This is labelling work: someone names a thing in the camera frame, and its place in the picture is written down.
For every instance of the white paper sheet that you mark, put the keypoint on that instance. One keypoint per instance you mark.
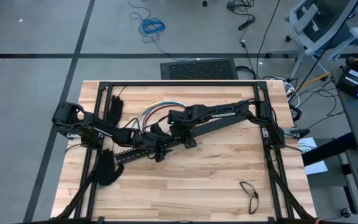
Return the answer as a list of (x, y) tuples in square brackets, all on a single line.
[(317, 168)]

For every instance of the black stand beam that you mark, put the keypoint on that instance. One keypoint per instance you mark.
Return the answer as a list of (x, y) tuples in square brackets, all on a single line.
[(328, 149)]

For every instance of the black zip tie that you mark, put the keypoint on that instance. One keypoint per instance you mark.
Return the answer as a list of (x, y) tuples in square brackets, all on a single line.
[(122, 91)]

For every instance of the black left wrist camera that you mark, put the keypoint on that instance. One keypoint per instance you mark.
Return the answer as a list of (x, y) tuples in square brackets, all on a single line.
[(159, 130)]

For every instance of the black duct cover strip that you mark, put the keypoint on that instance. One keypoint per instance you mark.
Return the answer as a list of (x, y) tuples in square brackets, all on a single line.
[(216, 127)]

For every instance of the black aluminium table frame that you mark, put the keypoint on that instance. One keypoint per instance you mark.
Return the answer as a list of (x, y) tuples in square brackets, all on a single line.
[(182, 83)]

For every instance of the black box device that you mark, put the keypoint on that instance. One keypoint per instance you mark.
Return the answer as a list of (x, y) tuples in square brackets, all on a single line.
[(351, 82)]

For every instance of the black eyeglasses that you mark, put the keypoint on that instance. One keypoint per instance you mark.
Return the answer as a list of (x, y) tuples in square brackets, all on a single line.
[(255, 195)]

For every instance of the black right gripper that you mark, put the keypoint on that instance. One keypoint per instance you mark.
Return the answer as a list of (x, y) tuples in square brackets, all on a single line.
[(181, 131)]

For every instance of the black perforated floor mat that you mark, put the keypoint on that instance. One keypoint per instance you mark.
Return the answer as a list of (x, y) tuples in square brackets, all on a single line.
[(197, 69)]

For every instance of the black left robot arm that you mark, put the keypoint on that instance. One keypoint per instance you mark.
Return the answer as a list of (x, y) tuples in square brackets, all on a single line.
[(98, 129)]

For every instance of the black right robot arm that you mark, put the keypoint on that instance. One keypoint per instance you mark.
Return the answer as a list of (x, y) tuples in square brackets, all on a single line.
[(222, 109)]

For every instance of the grey mesh office chair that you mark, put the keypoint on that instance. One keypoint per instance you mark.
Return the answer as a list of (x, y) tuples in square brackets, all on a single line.
[(319, 21)]

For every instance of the black work glove grey cuff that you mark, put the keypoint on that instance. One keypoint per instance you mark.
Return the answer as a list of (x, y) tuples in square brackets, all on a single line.
[(116, 107), (106, 171)]

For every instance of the black caster wheel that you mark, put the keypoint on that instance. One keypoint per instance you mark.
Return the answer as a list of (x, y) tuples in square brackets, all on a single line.
[(346, 212)]

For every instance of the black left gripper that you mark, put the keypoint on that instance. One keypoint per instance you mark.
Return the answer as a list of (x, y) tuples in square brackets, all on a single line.
[(151, 143)]

